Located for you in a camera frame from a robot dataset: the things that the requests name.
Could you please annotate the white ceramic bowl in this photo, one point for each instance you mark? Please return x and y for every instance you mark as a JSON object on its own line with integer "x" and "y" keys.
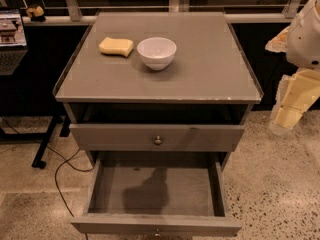
{"x": 157, "y": 52}

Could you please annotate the yellow black tape dispenser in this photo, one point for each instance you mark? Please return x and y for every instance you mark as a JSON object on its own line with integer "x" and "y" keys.
{"x": 36, "y": 13}

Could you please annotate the grey top drawer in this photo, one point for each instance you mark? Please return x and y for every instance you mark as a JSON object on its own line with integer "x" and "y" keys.
{"x": 157, "y": 137}

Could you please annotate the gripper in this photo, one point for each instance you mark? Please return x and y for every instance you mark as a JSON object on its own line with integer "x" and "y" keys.
{"x": 305, "y": 42}

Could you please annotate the black desk stand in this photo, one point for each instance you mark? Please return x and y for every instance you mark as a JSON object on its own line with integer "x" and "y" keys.
{"x": 42, "y": 139}

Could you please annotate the grey drawer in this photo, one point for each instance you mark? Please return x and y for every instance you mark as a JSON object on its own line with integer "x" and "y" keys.
{"x": 157, "y": 193}
{"x": 157, "y": 137}

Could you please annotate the metal window railing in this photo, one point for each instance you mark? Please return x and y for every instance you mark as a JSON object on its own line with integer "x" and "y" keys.
{"x": 256, "y": 16}

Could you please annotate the grey drawer cabinet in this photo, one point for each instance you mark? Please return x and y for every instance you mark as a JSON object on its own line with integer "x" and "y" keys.
{"x": 208, "y": 82}

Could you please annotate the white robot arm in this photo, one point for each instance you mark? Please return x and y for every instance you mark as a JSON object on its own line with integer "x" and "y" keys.
{"x": 300, "y": 41}

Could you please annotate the open laptop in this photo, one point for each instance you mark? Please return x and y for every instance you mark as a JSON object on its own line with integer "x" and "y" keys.
{"x": 13, "y": 42}

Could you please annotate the yellow sponge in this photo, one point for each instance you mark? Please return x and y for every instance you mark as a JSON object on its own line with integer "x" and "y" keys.
{"x": 112, "y": 46}

